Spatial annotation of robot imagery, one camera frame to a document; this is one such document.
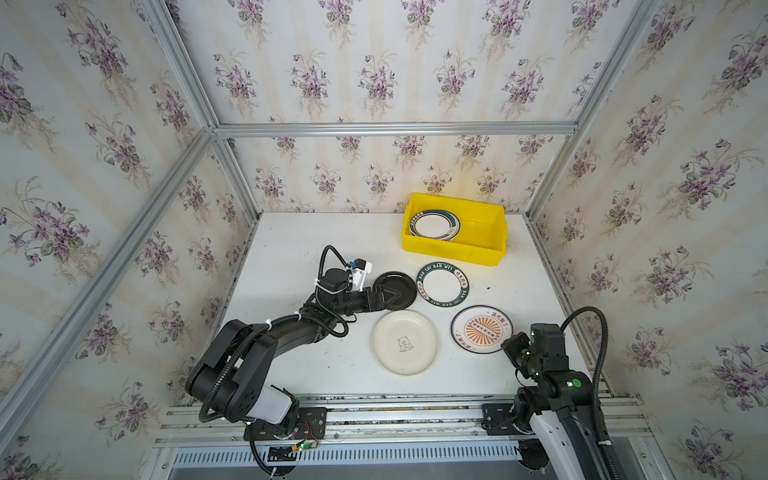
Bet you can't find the white plate red green rim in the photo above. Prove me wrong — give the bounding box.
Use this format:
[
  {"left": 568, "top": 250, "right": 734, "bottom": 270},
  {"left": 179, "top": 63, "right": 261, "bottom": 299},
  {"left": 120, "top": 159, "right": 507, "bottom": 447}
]
[{"left": 408, "top": 210, "right": 461, "bottom": 241}]

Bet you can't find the aluminium frame post right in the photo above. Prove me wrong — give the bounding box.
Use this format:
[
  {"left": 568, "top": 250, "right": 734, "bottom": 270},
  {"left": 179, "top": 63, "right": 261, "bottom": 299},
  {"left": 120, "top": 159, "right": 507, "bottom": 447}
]
[{"left": 525, "top": 0, "right": 660, "bottom": 221}]

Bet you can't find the aluminium frame back crossbar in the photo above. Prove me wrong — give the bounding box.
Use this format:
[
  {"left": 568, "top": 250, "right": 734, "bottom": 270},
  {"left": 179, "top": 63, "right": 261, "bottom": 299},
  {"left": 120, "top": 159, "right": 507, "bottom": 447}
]
[{"left": 213, "top": 121, "right": 578, "bottom": 138}]

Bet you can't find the white plate orange sunburst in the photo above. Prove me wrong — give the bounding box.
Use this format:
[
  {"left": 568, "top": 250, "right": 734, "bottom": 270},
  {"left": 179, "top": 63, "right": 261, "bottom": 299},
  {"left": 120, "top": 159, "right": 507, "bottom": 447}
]
[{"left": 450, "top": 305, "right": 514, "bottom": 355}]

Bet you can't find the black round plate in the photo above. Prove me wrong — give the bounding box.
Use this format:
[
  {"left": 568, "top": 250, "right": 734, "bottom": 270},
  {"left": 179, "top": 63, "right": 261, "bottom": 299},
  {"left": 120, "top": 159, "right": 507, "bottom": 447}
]
[{"left": 373, "top": 271, "right": 418, "bottom": 311}]

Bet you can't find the white plate green text rim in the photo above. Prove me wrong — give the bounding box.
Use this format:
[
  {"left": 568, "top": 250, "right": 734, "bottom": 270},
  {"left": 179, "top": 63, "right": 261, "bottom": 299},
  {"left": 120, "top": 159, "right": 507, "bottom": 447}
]
[{"left": 416, "top": 262, "right": 470, "bottom": 308}]

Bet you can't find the yellow plastic bin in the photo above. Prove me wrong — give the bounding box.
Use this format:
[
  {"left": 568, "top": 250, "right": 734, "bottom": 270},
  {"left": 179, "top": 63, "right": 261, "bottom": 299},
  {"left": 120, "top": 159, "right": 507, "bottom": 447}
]
[{"left": 401, "top": 193, "right": 508, "bottom": 267}]

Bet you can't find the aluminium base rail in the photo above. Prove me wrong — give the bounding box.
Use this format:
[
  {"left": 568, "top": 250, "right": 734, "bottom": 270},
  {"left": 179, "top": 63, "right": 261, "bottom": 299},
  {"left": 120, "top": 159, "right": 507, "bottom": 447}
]
[{"left": 140, "top": 392, "right": 649, "bottom": 480}]

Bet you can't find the aluminium frame post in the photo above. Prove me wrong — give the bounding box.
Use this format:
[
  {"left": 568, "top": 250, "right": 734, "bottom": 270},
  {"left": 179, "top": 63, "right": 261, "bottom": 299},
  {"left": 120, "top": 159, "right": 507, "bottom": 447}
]
[
  {"left": 0, "top": 0, "right": 262, "bottom": 445},
  {"left": 525, "top": 0, "right": 660, "bottom": 221}
]

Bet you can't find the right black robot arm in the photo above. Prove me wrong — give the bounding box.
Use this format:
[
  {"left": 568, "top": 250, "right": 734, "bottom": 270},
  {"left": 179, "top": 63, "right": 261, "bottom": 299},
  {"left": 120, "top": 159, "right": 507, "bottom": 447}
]
[{"left": 502, "top": 306, "right": 626, "bottom": 479}]

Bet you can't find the cream plate bear drawing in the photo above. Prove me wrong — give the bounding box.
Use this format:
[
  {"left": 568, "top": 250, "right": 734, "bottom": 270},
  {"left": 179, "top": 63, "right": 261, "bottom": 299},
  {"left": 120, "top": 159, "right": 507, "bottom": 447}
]
[{"left": 371, "top": 310, "right": 440, "bottom": 376}]

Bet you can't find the aluminium frame post left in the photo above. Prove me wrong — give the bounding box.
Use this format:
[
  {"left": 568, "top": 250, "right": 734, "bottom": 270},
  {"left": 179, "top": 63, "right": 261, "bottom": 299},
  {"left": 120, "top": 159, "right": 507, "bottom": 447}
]
[{"left": 0, "top": 0, "right": 262, "bottom": 445}]

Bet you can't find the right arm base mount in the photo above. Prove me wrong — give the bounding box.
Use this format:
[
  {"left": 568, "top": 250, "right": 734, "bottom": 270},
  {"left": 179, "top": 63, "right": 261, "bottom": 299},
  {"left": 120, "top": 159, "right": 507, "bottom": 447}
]
[{"left": 481, "top": 386, "right": 550, "bottom": 471}]

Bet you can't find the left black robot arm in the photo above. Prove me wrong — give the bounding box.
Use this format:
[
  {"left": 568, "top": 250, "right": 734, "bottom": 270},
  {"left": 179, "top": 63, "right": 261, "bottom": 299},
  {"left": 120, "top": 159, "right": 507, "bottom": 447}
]
[{"left": 184, "top": 245, "right": 416, "bottom": 423}]

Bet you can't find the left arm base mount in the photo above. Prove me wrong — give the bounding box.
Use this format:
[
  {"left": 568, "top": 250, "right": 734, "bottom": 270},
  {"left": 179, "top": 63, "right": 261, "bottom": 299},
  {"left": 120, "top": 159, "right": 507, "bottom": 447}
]
[{"left": 244, "top": 407, "right": 328, "bottom": 479}]

